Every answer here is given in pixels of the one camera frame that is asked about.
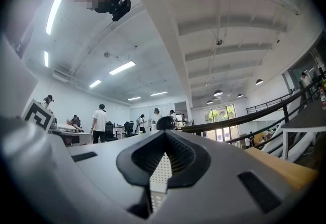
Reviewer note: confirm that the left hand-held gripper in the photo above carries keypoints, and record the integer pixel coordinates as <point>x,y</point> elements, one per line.
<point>38,116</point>

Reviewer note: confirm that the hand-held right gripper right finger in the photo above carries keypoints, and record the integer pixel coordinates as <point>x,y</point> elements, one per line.
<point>196,162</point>

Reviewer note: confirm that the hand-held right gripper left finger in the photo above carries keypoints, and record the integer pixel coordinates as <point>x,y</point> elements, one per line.
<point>127,164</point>

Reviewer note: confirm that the black office chair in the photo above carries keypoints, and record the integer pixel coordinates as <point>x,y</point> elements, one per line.
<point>110,131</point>
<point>130,128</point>

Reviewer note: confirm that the large glass window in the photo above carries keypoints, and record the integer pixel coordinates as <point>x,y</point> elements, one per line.
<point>221,122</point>

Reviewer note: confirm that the black round knob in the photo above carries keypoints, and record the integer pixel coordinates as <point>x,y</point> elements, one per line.
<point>165,123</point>

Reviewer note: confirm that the long ceiling light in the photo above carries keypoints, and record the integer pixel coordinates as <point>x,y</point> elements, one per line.
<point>158,93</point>
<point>134,98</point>
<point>53,14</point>
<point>46,58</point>
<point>95,83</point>
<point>122,67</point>

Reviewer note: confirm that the black metal railing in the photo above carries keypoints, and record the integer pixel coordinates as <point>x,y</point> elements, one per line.
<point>254,114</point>

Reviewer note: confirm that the light wooden desk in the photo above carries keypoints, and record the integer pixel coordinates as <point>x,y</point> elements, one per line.
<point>282,167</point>

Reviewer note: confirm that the white table with dark top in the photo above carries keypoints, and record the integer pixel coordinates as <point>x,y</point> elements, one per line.
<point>308,118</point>

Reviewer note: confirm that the red and white bottle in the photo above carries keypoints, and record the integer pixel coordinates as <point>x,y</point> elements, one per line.
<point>323,98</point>

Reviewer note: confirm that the black head-worn camera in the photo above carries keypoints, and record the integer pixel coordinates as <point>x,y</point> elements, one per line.
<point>121,10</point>

